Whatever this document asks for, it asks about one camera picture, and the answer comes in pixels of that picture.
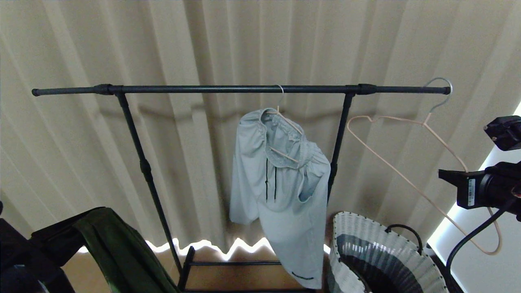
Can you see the black clothes rack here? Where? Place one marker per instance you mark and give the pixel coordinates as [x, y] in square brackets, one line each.
[203, 89]

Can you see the pale grey shorts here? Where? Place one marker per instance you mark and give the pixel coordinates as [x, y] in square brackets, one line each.
[285, 211]

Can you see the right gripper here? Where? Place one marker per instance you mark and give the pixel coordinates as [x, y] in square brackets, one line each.
[488, 187]

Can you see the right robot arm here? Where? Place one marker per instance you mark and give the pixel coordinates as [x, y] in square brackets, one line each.
[515, 183]

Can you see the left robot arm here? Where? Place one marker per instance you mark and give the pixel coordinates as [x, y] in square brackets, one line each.
[20, 256]

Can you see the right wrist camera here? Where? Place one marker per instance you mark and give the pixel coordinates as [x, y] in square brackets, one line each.
[504, 132]

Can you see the white laundry basket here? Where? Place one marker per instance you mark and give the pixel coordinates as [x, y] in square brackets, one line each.
[390, 248]

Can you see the green garment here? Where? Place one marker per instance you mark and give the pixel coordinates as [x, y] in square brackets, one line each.
[122, 256]

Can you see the pink clothes hanger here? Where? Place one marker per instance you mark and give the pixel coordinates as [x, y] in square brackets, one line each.
[291, 123]
[407, 181]

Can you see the beige curtain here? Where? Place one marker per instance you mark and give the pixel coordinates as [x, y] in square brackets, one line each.
[195, 36]

